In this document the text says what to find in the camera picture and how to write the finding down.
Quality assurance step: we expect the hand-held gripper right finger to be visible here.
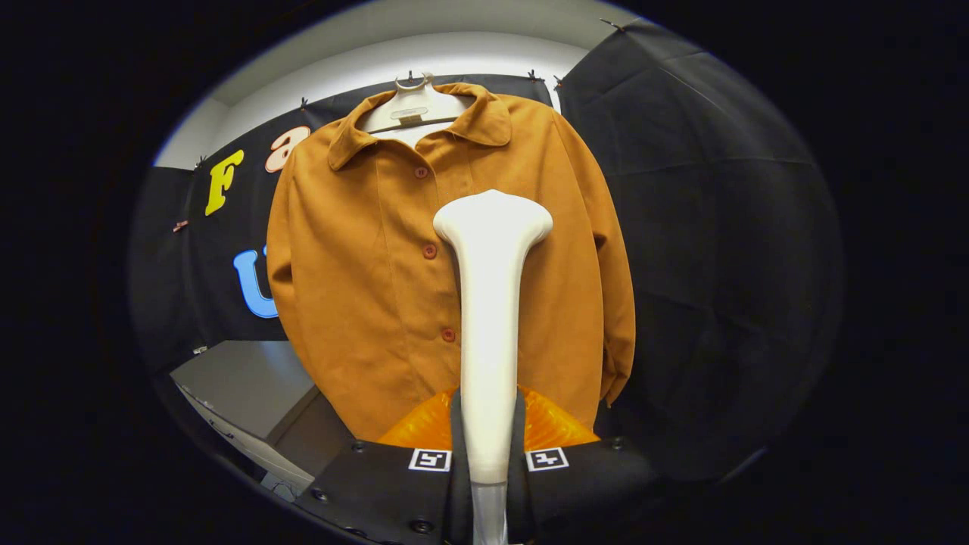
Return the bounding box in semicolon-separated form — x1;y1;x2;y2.
506;385;682;545

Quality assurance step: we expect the grey cabinet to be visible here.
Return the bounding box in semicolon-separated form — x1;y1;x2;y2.
168;339;357;500

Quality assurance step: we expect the orange button shirt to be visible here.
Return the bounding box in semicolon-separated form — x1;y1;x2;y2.
265;82;637;444

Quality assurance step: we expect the row of black cloth clips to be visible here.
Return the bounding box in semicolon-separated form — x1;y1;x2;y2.
193;19;625;169

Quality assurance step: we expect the white clothes hanger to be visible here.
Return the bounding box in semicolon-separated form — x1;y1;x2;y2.
357;72;476;148

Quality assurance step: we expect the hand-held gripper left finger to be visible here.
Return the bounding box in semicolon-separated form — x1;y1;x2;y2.
291;385;474;545

